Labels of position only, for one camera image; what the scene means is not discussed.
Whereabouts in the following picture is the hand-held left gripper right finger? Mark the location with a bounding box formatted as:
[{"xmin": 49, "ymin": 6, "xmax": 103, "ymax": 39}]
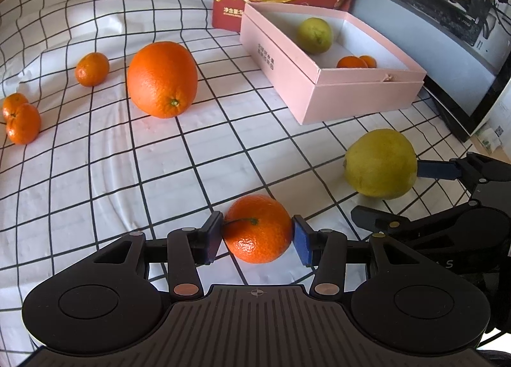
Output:
[{"xmin": 293, "ymin": 214, "xmax": 424, "ymax": 299}]

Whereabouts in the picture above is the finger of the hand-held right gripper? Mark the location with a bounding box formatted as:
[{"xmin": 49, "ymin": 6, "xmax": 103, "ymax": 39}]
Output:
[
  {"xmin": 417, "ymin": 152, "xmax": 511, "ymax": 200},
  {"xmin": 351, "ymin": 201, "xmax": 480, "ymax": 244}
]

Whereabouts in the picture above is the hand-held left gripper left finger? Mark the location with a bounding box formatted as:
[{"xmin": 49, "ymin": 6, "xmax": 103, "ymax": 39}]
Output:
[{"xmin": 86, "ymin": 211, "xmax": 223, "ymax": 299}]

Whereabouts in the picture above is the mandarin with thin stem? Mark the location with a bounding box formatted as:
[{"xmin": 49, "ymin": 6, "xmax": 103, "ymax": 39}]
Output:
[{"xmin": 222, "ymin": 195, "xmax": 294, "ymax": 264}]

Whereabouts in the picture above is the large green lemon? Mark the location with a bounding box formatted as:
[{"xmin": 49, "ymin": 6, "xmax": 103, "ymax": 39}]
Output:
[{"xmin": 344, "ymin": 129, "xmax": 418, "ymax": 200}]

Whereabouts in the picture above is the pink cardboard box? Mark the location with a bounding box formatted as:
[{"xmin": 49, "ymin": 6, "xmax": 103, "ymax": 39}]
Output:
[{"xmin": 240, "ymin": 3, "xmax": 428, "ymax": 125}]

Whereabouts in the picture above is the medium bumpy mandarin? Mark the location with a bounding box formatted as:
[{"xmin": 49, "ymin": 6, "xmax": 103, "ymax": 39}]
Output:
[{"xmin": 336, "ymin": 56, "xmax": 369, "ymax": 69}]

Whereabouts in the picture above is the large navel orange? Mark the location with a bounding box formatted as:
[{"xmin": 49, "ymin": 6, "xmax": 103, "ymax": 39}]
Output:
[{"xmin": 126, "ymin": 42, "xmax": 199, "ymax": 119}]

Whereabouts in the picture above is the small green lemon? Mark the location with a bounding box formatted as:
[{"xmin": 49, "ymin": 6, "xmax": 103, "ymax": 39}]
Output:
[{"xmin": 296, "ymin": 17, "xmax": 334, "ymax": 55}]

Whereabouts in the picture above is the small mandarin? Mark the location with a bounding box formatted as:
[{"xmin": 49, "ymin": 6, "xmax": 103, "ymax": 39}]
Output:
[
  {"xmin": 75, "ymin": 52, "xmax": 110, "ymax": 87},
  {"xmin": 6, "ymin": 103, "xmax": 42, "ymax": 145},
  {"xmin": 2, "ymin": 92, "xmax": 29, "ymax": 122}
]

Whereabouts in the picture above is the white printed carton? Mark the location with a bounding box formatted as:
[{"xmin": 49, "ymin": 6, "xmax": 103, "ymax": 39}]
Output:
[{"xmin": 473, "ymin": 87, "xmax": 511, "ymax": 152}]

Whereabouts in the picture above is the white black-checked cloth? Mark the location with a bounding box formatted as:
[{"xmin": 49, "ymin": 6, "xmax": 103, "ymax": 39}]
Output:
[{"xmin": 0, "ymin": 0, "xmax": 496, "ymax": 367}]

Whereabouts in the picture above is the computer case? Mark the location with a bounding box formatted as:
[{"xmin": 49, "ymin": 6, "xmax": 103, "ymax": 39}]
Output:
[{"xmin": 349, "ymin": 0, "xmax": 511, "ymax": 143}]

